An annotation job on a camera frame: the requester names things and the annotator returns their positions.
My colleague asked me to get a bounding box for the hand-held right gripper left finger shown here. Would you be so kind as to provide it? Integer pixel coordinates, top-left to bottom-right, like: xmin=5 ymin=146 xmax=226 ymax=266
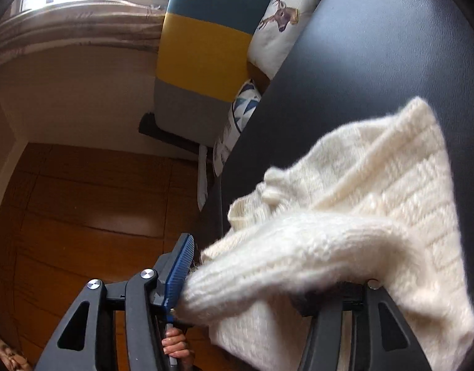
xmin=34 ymin=233 xmax=195 ymax=371

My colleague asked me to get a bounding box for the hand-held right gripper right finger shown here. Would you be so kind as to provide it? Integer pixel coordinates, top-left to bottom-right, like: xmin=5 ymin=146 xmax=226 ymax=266
xmin=299 ymin=278 xmax=431 ymax=371

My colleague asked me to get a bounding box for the white knit sweater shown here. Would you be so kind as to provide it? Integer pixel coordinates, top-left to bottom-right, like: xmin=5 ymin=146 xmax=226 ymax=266
xmin=179 ymin=96 xmax=474 ymax=371

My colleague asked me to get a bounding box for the person's right hand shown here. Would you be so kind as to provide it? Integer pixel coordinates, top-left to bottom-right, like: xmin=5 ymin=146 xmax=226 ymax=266
xmin=162 ymin=326 xmax=193 ymax=369

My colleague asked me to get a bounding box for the blue triangle print cushion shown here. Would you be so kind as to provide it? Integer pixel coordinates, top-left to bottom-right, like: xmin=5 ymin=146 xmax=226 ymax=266
xmin=213 ymin=79 xmax=261 ymax=175

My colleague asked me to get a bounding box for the teal yellow grey sofa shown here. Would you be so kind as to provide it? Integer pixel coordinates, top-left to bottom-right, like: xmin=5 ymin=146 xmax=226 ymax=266
xmin=154 ymin=0 xmax=288 ymax=151

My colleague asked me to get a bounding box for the beige patterned curtain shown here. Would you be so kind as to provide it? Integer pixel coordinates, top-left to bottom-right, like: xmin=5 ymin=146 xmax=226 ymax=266
xmin=0 ymin=0 xmax=168 ymax=70

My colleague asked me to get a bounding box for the deer print cushion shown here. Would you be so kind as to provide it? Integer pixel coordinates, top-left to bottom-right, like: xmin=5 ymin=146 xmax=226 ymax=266
xmin=247 ymin=0 xmax=342 ymax=80

